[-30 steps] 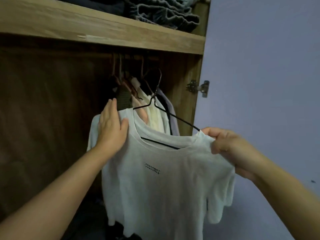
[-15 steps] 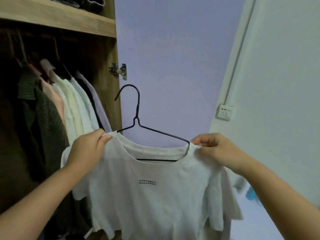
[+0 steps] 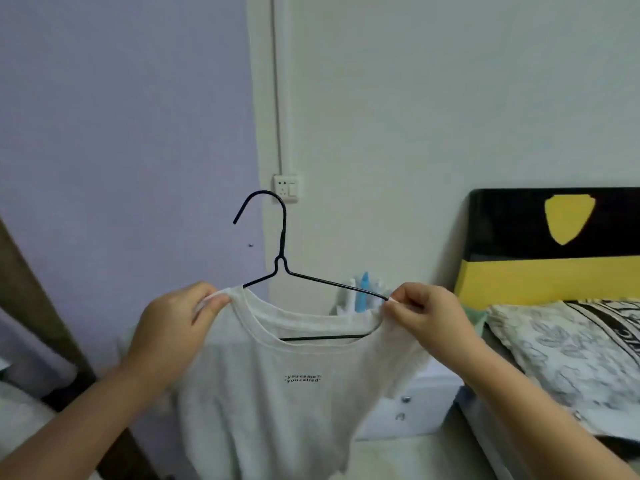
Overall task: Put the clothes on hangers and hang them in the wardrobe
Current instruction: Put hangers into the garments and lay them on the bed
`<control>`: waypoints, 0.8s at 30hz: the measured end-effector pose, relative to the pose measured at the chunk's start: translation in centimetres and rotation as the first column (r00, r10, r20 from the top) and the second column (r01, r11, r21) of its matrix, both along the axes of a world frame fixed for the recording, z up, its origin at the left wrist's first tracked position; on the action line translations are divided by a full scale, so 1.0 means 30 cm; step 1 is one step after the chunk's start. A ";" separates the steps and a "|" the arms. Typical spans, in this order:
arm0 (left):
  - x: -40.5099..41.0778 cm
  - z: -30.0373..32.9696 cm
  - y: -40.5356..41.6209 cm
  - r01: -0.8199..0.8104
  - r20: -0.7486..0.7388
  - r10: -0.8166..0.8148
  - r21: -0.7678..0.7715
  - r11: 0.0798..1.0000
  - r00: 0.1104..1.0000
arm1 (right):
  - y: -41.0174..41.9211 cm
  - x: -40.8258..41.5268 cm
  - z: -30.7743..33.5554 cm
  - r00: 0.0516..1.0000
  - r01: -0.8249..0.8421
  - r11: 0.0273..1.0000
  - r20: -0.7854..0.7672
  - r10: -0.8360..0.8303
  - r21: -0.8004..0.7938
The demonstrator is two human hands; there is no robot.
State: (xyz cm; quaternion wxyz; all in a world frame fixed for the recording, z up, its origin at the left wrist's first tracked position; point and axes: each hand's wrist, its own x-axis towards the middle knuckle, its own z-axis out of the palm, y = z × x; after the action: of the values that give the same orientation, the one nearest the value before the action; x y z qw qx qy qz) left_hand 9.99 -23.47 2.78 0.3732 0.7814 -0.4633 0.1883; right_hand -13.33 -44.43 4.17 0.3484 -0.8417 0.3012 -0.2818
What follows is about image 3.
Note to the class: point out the white wall socket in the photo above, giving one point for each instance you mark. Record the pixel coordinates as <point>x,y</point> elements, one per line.
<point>286,187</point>

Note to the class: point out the white plastic bottle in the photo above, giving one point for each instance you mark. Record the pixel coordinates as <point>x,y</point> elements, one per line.
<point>351,292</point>

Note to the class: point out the blue plastic bottle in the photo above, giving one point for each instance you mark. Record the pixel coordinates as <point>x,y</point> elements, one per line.
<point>364,289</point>

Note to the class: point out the yellow black bed headboard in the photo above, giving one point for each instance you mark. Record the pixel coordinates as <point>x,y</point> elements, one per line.
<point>525,279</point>

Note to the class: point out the person's right forearm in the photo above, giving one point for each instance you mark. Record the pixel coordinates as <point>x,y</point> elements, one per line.
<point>540,419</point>

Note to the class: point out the lilac wardrobe door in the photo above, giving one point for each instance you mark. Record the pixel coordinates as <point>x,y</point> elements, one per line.
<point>125,119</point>

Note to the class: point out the person's left hand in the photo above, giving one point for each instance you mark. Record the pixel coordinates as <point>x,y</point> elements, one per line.
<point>165,334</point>

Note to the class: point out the grey bed sheet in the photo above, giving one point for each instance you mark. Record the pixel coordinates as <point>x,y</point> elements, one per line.
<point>490,444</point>

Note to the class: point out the person's right hand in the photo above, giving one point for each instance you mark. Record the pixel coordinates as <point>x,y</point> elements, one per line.
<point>440,329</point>

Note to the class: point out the pale green plastic bag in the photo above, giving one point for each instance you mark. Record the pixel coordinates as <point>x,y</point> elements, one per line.
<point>475,317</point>

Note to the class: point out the black white printed pillow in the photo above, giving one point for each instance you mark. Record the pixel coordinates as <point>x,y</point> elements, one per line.
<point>565,344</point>

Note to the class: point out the white nightstand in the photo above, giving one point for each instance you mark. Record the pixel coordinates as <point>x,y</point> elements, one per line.
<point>425,399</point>

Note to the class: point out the white printed t-shirt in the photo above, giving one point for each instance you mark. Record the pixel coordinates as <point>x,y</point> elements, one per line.
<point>280,419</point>

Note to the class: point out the person's left forearm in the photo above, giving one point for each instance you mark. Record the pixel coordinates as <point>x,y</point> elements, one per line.
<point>65,434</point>

